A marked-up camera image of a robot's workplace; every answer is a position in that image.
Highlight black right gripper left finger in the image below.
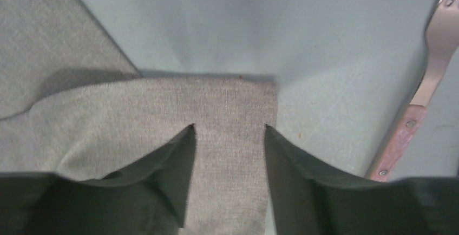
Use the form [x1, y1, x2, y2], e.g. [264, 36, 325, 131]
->
[1, 125, 196, 234]

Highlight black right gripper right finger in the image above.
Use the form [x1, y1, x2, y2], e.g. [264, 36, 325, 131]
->
[264, 126, 458, 234]

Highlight grey cloth napkin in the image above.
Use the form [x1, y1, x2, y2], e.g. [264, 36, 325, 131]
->
[1, 0, 277, 234]

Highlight fork with pink handle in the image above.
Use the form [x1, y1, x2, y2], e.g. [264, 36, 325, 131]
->
[364, 0, 458, 182]

